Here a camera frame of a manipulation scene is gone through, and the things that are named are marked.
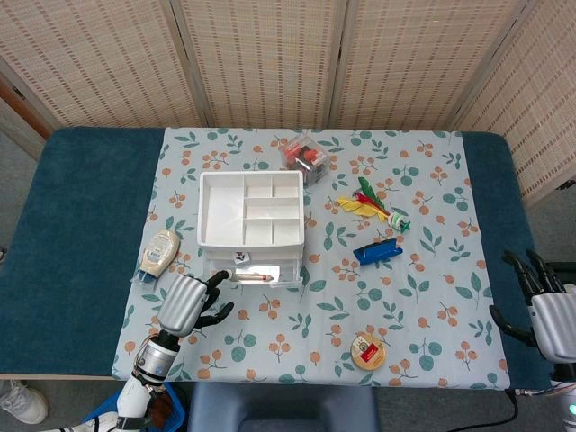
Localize floral leaf berry tablecloth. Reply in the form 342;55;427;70
111;127;512;391

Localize teal table cover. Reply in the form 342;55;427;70
0;127;563;392

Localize black cable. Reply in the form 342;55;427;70
467;389;519;432

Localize cream squeeze sauce bottle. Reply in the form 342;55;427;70
133;229;182;284

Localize wooden pencil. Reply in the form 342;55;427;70
232;271;275;283

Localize white plastic drawer organizer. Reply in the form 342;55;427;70
196;169;306;289

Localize brown wooden door frame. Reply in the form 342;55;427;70
0;74;53;140

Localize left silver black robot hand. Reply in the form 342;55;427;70
157;269;235;337

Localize woven folding screen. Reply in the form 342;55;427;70
0;0;576;208

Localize blue wrapped package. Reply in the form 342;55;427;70
353;238;403;265

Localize colourful feather shuttlecock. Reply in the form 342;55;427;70
337;176;413;234

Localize white sneaker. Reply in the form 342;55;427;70
0;380;50;424

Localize clear box red black pieces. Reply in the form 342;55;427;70
281;133;329;188

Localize clear plastic drawer with pencil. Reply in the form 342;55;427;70
204;256;303;289

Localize blue chair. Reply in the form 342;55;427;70
186;382;380;432

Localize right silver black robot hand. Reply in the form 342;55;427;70
489;249;576;365

